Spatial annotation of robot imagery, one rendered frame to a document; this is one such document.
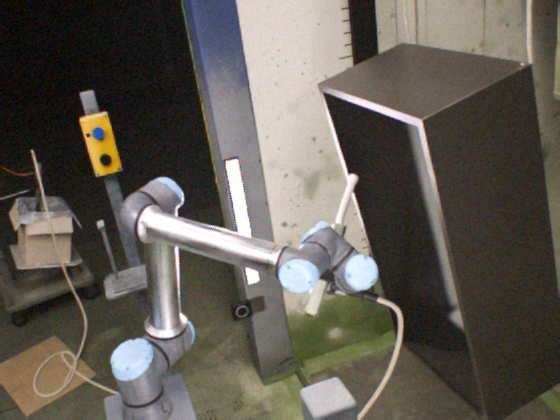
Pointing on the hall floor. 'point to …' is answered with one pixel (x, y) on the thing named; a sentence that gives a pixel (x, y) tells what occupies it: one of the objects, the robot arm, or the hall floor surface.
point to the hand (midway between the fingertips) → (329, 281)
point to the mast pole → (328, 401)
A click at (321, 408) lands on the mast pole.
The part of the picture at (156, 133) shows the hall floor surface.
